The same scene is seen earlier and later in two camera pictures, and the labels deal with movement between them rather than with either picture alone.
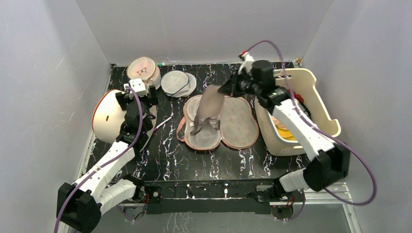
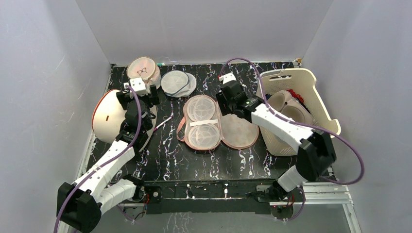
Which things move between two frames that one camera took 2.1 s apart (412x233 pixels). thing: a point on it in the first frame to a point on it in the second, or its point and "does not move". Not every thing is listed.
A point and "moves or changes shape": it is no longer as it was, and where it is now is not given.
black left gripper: (125, 99) does not move
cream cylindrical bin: (108, 116) does not move
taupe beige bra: (210, 107) moves or changes shape
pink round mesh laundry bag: (145, 68) does not move
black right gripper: (234, 85) to (223, 97)
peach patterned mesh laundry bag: (237, 128) does not move
